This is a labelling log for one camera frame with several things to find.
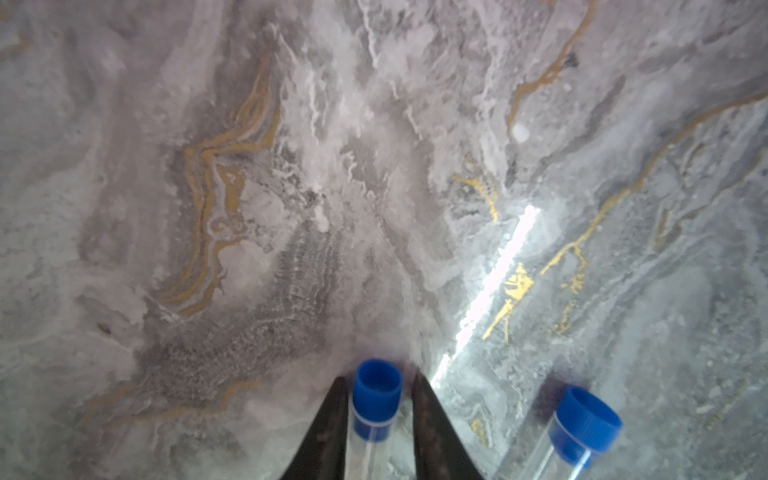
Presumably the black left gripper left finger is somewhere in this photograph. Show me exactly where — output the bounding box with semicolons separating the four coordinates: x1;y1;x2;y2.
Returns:
281;376;349;480

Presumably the test tube blue cap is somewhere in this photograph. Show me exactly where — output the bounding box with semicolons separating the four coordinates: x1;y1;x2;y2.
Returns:
517;386;623;480
345;359;404;479

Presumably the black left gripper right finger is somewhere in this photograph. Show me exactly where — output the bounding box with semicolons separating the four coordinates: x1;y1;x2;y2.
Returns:
411;373;483;480

